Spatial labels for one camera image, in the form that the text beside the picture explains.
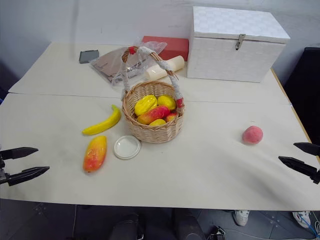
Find flat red box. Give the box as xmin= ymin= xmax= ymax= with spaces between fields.
xmin=141 ymin=35 xmax=190 ymax=63

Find wicker basket with handle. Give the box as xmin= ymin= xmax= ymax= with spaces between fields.
xmin=120 ymin=45 xmax=187 ymax=144

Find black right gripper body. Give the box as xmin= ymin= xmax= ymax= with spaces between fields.
xmin=309 ymin=170 xmax=320 ymax=185

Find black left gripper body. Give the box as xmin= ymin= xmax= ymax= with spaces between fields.
xmin=0 ymin=157 xmax=10 ymax=186

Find large white woven box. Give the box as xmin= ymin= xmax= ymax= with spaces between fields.
xmin=186 ymin=5 xmax=292 ymax=84

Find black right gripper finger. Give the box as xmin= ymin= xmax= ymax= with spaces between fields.
xmin=277 ymin=155 xmax=320 ymax=180
xmin=293 ymin=142 xmax=320 ymax=157

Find brown cardboard pieces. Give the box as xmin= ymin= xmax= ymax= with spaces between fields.
xmin=90 ymin=48 xmax=151 ymax=83

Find blue cable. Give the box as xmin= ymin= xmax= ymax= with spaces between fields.
xmin=298 ymin=214 xmax=320 ymax=238

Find yellow starfruit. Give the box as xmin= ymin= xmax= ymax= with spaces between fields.
xmin=134 ymin=94 xmax=159 ymax=117

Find black cabinet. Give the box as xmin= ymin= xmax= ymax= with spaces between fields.
xmin=283 ymin=46 xmax=320 ymax=151

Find small red toy apple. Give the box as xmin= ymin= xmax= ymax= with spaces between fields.
xmin=165 ymin=112 xmax=179 ymax=124

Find white round plastic lid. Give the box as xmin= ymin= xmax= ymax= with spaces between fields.
xmin=113 ymin=135 xmax=142 ymax=160

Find dark grey square pad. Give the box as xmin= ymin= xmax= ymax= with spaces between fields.
xmin=78 ymin=49 xmax=100 ymax=65

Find red yellow toy mango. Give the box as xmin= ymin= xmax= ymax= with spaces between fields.
xmin=136 ymin=104 xmax=172 ymax=125

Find pink toy peach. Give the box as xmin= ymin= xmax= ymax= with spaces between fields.
xmin=241 ymin=125 xmax=264 ymax=145

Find cream cylinder candle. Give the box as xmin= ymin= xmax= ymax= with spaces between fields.
xmin=145 ymin=55 xmax=186 ymax=81

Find yellow toy lemon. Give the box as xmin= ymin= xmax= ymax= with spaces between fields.
xmin=148 ymin=118 xmax=167 ymax=127

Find clear plastic bag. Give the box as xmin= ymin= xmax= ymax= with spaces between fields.
xmin=90 ymin=36 xmax=168 ymax=87

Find orange yellow toy papaya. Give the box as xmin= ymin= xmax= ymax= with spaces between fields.
xmin=82 ymin=135 xmax=108 ymax=174

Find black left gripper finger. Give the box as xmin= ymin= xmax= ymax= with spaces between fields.
xmin=0 ymin=147 xmax=39 ymax=160
xmin=6 ymin=165 xmax=51 ymax=187

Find metal box latch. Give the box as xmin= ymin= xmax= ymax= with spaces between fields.
xmin=234 ymin=33 xmax=247 ymax=51

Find white sneaker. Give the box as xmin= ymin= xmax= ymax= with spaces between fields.
xmin=292 ymin=210 xmax=312 ymax=229
xmin=232 ymin=210 xmax=250 ymax=227

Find yellow toy banana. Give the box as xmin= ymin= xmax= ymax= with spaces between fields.
xmin=82 ymin=104 xmax=122 ymax=136

